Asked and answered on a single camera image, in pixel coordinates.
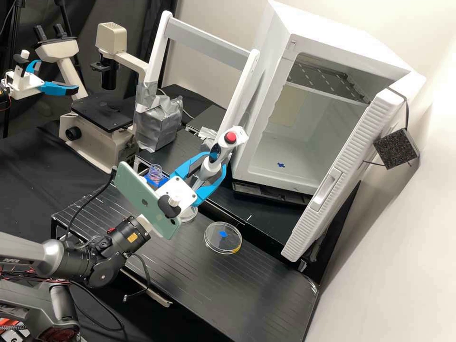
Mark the cream microscope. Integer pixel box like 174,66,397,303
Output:
32,22,150,175

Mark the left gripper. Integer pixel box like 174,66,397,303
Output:
4,59,80,100

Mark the white incubator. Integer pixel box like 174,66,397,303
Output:
230,0,427,197

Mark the right wrist camera phone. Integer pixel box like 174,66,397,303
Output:
114,161,183,240

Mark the left phone holder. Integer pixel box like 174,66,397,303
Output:
13,49,31,77

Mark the incubator door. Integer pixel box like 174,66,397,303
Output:
280,85,422,273

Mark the petri dish lid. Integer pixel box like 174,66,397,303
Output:
203,221,243,257

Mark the blue bottle holder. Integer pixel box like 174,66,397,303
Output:
143,173,170,190

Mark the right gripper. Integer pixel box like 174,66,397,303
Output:
155,151,228,215

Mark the petri dish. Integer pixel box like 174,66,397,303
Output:
177,206,199,224

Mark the pipette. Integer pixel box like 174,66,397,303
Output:
192,125,249,191

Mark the black cable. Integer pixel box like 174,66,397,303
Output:
65,165,118,241
123,251,152,302

